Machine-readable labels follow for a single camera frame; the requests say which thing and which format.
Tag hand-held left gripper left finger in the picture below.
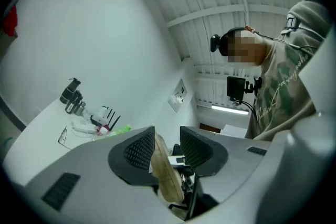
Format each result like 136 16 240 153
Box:
108 125 160 187

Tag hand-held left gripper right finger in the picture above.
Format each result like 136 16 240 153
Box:
179 125 229 179

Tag tan glasses case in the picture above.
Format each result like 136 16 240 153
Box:
149 132 185 202

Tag small white device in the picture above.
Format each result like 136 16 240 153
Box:
167 155 186 166

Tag pink and white small object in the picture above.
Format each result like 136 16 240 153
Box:
94 125 111 137

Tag white router with black antennas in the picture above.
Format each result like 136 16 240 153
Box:
90 105 122 131

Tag narrow ceiling light tube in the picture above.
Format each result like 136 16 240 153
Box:
211 104 250 115

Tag small silver bottle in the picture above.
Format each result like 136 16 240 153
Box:
76 101 87 115

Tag black-framed eyeglasses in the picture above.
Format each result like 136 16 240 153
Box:
57 125 69 146

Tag small black monitor screen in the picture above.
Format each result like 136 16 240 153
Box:
226 76 246 103

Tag tall black drink bottle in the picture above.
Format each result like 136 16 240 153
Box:
59 77 81 104

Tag person's torso in beige hoodie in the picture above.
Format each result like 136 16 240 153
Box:
244 0 332 142

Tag person's head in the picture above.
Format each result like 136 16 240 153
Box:
219 26 274 66

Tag red cloth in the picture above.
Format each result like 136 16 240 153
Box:
3 6 18 37

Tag white cable bundle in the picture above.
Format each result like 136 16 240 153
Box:
71 120 98 137

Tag white wall socket panel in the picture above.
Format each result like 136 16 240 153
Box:
167 78 188 113

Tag black cable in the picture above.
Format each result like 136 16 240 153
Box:
237 98 257 120

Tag black bottle with strap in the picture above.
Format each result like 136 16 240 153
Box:
65 90 83 114

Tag black head-mounted camera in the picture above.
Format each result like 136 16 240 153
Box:
209 34 223 53

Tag grey shoulder strap buckle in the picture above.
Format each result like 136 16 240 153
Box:
285 15 300 33

